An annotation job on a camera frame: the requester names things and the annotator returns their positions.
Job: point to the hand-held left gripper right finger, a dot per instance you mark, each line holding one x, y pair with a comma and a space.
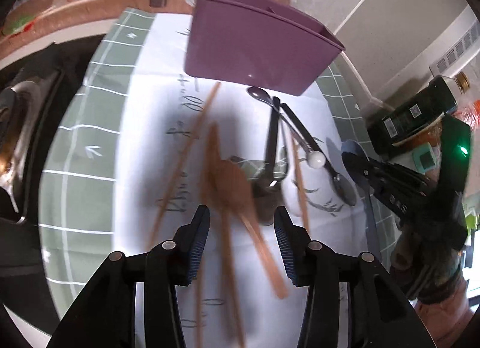
287, 250

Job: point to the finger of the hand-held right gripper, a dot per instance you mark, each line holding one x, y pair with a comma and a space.
356, 164

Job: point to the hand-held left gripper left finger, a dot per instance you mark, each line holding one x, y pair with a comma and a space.
198, 247

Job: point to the white round-tipped spoon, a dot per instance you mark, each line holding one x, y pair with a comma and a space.
316, 159

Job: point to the wooden chopstick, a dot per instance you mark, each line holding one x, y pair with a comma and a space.
200, 295
195, 127
230, 276

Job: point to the wooden spoon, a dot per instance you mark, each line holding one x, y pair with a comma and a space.
230, 183

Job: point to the metal spoon white tip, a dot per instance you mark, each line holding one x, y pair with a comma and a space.
257, 93

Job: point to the purple utensil holder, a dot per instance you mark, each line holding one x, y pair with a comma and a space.
258, 44

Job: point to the person's right forearm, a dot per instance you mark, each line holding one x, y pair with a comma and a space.
431, 276

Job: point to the teal kitchen timer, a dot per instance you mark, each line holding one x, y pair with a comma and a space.
424, 160

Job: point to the red snack bag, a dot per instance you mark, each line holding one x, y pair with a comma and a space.
471, 115

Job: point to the green grid mat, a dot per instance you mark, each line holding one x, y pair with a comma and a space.
93, 127

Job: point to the white paper sheet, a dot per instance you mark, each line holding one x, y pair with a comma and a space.
157, 89

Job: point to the white wall vent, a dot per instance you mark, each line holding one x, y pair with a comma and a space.
455, 50

